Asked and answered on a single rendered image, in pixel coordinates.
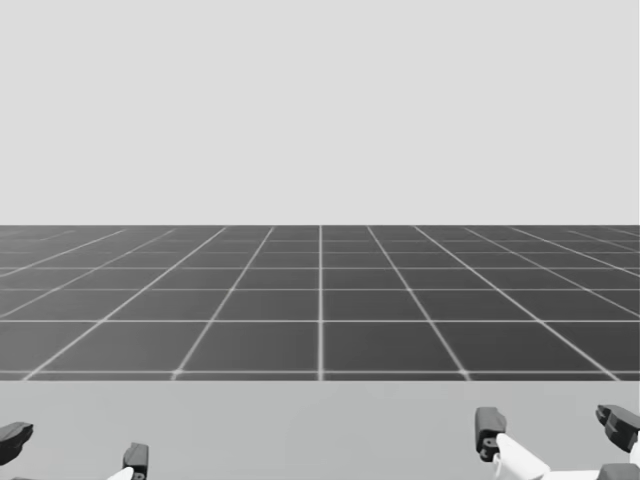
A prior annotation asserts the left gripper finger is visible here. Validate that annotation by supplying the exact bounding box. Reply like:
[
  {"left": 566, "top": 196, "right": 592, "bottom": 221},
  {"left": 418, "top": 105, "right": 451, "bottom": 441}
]
[
  {"left": 106, "top": 441, "right": 150, "bottom": 480},
  {"left": 0, "top": 421, "right": 35, "bottom": 464}
]

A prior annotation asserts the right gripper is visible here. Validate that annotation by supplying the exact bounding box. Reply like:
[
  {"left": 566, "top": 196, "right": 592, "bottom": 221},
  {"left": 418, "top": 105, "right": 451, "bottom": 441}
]
[{"left": 474, "top": 404, "right": 640, "bottom": 480}]

